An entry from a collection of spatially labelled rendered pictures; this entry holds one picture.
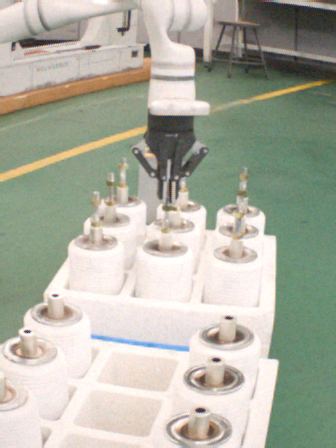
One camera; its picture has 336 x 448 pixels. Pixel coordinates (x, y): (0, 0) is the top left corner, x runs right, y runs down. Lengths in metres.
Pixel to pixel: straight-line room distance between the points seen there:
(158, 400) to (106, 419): 0.09
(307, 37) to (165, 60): 5.24
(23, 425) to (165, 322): 0.49
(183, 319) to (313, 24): 5.27
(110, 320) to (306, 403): 0.39
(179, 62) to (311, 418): 0.65
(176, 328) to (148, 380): 0.17
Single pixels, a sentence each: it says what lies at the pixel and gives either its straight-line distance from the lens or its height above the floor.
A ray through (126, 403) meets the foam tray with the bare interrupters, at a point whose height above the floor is 0.16.
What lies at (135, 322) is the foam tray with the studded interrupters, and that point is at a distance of 1.24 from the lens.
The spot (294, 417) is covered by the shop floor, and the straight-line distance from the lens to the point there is 1.26.
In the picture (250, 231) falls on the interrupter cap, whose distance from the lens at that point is 1.36.
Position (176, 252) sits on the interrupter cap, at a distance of 1.24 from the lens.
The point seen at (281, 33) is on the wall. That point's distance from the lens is 6.45.
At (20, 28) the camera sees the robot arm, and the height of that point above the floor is 0.62.
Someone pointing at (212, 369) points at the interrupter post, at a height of 0.27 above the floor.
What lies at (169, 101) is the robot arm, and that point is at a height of 0.51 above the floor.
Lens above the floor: 0.71
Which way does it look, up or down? 19 degrees down
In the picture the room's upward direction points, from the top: 2 degrees clockwise
